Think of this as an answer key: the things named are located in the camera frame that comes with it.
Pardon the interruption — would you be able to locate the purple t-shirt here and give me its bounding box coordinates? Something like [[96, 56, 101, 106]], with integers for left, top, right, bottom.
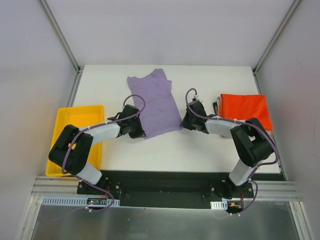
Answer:
[[127, 68, 182, 140]]

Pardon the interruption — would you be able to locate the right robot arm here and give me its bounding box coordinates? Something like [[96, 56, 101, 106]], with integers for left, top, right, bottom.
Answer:
[[180, 98, 275, 199]]

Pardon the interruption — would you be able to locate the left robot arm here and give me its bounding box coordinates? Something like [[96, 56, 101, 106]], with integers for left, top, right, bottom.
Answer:
[[48, 104, 146, 195]]

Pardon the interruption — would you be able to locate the folded beige t-shirt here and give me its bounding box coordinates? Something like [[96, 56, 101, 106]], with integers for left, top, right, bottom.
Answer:
[[216, 95, 273, 139]]

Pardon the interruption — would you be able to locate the folded orange t-shirt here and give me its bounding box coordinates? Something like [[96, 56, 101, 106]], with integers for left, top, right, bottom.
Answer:
[[218, 93, 274, 132]]

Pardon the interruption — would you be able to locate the yellow plastic tray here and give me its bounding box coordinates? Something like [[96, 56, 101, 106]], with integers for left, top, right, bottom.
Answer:
[[51, 105, 104, 170]]

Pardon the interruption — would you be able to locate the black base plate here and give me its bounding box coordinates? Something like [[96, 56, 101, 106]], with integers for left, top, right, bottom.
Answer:
[[77, 170, 254, 209]]

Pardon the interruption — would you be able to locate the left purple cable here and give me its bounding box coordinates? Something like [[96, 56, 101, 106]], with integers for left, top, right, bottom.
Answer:
[[61, 94, 147, 213]]

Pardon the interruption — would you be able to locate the right white cable duct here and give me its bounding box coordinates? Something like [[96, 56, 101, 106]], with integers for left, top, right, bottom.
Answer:
[[210, 200, 228, 210]]

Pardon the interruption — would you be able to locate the white cable duct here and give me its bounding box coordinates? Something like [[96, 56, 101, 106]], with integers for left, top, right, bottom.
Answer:
[[210, 200, 228, 210], [42, 196, 120, 208]]

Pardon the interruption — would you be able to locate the left white cable duct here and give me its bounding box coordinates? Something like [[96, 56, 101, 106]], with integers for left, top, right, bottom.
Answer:
[[42, 196, 120, 208]]

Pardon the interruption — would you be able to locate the right aluminium frame post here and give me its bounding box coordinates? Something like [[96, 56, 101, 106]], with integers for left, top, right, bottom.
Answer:
[[252, 0, 303, 76]]

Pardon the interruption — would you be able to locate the aluminium frame post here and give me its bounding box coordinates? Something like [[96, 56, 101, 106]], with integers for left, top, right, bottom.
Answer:
[[38, 0, 81, 74], [252, 0, 303, 76]]

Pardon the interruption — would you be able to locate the left aluminium frame post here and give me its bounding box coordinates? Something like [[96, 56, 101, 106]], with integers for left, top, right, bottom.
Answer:
[[38, 0, 81, 74]]

